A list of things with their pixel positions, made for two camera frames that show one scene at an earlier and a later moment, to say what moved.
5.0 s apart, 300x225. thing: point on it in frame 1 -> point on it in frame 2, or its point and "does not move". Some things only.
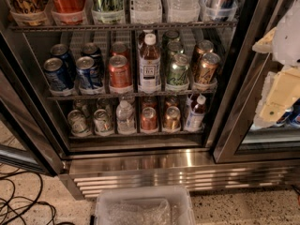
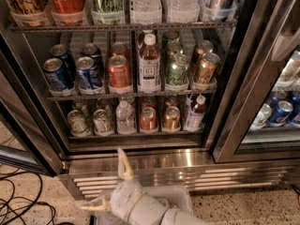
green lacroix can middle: [172, 48] does not move
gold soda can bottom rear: [172, 100] does not move
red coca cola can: [68, 3] does not move
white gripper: [289, 42] -> [124, 197]
